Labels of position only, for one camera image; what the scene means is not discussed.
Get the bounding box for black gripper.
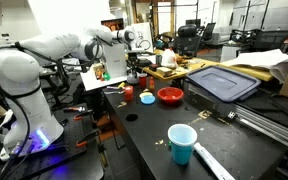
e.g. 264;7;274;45
126;49;141;75

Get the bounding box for black zip case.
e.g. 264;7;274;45
137;58;153;68

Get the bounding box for red party cup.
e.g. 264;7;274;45
139;73;148;89

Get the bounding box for white laptop stand box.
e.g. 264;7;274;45
101;42;128;79

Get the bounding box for orange hot sauce bottle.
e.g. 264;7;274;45
149;76;156;93

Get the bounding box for red plastic mug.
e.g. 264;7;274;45
123;85;135;102

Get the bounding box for small yellow plate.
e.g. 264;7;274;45
138;91;154;98

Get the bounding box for wooden block box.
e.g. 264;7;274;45
156;66;173;78

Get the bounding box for silver fork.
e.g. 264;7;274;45
103;90;125;95

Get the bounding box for small blue plate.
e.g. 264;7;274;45
140;94;157;106

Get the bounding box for white bag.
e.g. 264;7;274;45
160;48;178;69

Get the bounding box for white side table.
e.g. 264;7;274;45
80;68;142;92

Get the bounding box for red plastic bowl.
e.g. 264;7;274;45
156;86;185;105

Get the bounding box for open laptop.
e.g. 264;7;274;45
100;18;125;33

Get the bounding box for yellow wooden table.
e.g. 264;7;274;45
127;49;220;83

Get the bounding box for black office chair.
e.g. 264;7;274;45
173;24;203;59

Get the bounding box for dark blue bin lid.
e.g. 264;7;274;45
185;65;262;103

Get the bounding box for blue plastic cup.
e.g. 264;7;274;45
167;123;198;166

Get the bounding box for black perforated breadboard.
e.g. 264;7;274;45
0;103;105;180

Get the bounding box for yellow wooden board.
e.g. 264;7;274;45
218;59;275;83

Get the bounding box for white tube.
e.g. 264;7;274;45
193;141;237;180

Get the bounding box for stack of white papers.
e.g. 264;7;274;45
228;48;288;83

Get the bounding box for black clamp orange curved handle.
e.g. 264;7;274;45
73;109;95;122

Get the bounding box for black clamp orange straight handle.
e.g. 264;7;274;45
75;129;102;149

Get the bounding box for aluminium frame rails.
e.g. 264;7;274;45
228;103;288;154

